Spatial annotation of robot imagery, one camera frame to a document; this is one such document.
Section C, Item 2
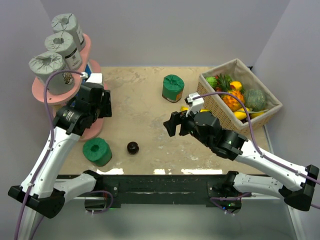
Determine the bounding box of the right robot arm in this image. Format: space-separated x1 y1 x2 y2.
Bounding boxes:
163 111 320 212

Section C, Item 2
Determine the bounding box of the yellow lemon in basket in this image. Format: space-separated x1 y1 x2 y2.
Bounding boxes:
233 107 247 121

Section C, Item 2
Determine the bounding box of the green artificial melon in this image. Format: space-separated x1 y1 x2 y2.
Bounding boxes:
244 89 267 112

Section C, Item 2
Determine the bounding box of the grey roll front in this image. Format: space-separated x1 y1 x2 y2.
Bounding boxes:
51 13 86 52

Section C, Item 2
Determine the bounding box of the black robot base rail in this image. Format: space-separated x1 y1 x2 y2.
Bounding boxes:
32 172 273 216

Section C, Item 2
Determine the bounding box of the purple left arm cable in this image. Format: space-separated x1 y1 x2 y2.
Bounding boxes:
13 69 86 240

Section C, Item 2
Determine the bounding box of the pink three-tier shelf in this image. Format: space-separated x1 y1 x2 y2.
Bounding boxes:
32 34 104 141

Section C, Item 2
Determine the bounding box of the green artificial fruit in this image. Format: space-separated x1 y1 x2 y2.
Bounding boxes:
205 76 219 89

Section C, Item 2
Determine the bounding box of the grey roll with barcode label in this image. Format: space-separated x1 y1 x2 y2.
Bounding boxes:
44 31 83 70

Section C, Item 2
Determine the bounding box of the artificial pineapple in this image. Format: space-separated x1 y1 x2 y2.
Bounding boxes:
216 74 245 112

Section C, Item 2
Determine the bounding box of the green paper roll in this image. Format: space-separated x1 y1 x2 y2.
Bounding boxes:
162 74 185 103

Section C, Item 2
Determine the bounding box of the grey roll with cartoon label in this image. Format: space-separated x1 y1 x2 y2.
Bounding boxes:
28 51 76 96

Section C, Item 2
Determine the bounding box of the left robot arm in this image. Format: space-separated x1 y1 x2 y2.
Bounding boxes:
8 81 112 219

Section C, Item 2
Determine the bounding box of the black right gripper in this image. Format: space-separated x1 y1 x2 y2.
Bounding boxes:
163 104 212 147

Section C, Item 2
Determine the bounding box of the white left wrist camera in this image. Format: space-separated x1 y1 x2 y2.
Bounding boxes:
81 72 104 86

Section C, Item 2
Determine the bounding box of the yellow banana bunch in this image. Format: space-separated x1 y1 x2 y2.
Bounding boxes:
180 106 209 113

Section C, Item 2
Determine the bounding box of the wicker basket with cloth liner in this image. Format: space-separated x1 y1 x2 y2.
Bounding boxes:
196 58 283 135

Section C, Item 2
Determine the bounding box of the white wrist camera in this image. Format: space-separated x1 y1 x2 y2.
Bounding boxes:
185 92 205 117
81 72 104 86

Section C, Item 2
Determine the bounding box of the yellow artificial fruit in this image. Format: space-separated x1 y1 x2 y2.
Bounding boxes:
229 81 243 91

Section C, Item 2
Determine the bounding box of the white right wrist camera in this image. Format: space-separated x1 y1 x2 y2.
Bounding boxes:
185 92 205 117

